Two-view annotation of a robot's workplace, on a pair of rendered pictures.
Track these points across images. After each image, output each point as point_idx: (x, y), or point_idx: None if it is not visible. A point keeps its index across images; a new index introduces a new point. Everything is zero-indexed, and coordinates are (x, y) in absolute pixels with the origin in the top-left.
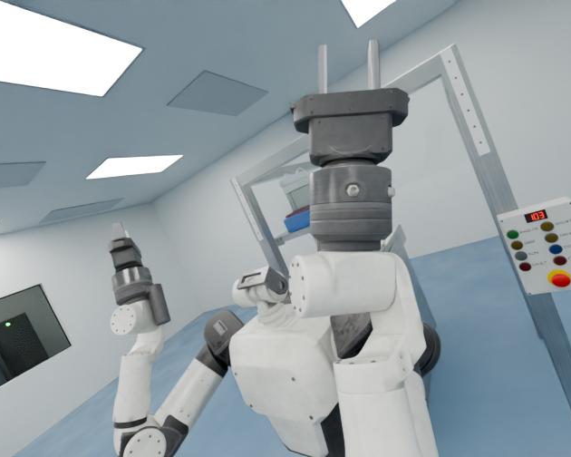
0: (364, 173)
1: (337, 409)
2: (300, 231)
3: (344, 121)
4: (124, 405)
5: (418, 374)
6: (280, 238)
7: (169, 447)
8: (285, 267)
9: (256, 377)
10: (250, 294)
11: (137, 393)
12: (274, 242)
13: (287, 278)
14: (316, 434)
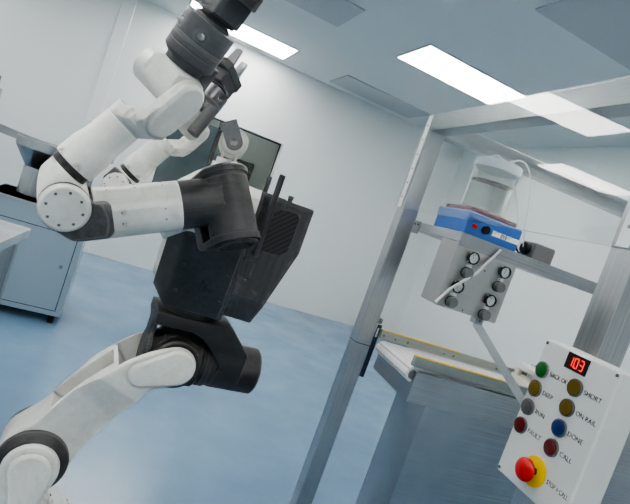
0: (189, 13)
1: (177, 240)
2: (436, 228)
3: None
4: (132, 156)
5: (182, 202)
6: (418, 223)
7: None
8: (396, 260)
9: None
10: None
11: (142, 158)
12: (410, 223)
13: (385, 274)
14: (160, 248)
